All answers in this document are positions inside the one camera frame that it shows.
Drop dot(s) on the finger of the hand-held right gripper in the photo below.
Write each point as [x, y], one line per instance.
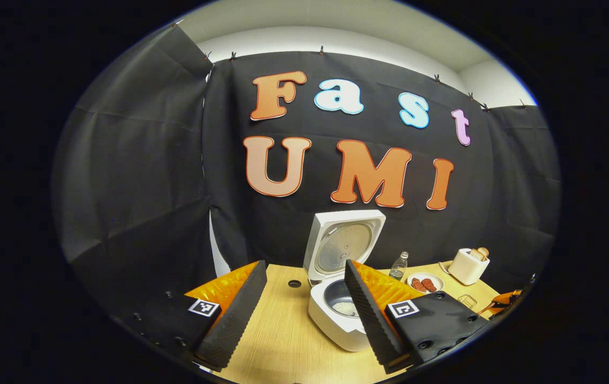
[504, 297]

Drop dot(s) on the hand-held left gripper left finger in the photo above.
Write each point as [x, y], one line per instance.
[235, 320]

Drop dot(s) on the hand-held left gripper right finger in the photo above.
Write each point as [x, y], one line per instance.
[371, 320]

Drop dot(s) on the white rice grains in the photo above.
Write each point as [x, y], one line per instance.
[346, 308]

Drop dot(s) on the white rice cooker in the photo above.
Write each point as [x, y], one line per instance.
[347, 245]

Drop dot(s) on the white toaster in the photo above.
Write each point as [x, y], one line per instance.
[464, 269]

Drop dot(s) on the toast slice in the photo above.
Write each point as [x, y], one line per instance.
[483, 251]
[476, 255]

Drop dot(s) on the clear plastic water bottle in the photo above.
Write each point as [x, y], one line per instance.
[398, 269]

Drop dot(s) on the red meat piece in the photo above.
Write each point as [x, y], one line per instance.
[418, 285]
[429, 285]

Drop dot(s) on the black table grommet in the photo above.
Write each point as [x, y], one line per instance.
[294, 284]

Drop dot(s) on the white round plate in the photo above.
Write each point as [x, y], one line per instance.
[426, 276]

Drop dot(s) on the black backdrop cloth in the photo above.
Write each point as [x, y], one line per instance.
[139, 186]

